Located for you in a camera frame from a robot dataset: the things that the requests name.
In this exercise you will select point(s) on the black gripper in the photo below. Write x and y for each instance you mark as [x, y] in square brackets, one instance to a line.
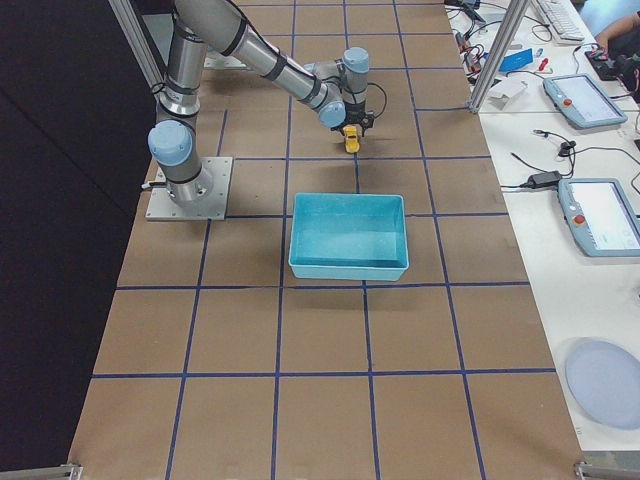
[352, 116]

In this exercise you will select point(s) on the yellow beetle toy car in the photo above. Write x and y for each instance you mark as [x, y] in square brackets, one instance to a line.
[351, 139]

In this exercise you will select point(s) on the person's forearm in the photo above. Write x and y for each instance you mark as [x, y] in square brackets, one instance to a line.
[616, 29]

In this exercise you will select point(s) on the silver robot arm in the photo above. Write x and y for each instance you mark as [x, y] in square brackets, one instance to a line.
[335, 90]
[172, 141]

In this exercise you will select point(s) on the light blue plastic bin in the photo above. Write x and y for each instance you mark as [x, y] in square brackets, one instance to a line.
[338, 236]

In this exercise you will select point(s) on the white folded cardboard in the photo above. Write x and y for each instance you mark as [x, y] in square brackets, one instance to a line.
[505, 92]

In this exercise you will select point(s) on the blue flat box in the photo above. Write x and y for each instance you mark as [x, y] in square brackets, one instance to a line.
[516, 61]

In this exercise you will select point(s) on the black power adapter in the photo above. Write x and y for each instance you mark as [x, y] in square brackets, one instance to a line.
[544, 180]

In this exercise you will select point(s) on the far teach pendant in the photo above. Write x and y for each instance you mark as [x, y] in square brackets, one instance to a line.
[583, 102]

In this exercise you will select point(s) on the teach pendant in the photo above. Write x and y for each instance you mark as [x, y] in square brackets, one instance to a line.
[599, 216]
[583, 102]

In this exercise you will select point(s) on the white keyboard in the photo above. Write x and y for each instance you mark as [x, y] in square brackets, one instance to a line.
[556, 16]

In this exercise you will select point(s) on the near teach pendant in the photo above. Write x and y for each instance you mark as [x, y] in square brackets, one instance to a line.
[599, 216]

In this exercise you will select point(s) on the light blue round plate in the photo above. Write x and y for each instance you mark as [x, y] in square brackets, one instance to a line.
[603, 378]

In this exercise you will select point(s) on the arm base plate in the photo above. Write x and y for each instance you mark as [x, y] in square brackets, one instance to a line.
[215, 61]
[204, 198]

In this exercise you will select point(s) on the aluminium frame post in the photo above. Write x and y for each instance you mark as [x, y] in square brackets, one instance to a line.
[505, 34]

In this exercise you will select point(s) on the right corner aluminium bracket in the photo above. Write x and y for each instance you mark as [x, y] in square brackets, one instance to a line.
[584, 470]

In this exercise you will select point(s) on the corner aluminium bracket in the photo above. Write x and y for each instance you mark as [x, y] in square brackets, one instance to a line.
[61, 472]
[584, 470]

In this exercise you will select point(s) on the left corner aluminium bracket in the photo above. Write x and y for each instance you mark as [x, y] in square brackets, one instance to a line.
[61, 472]

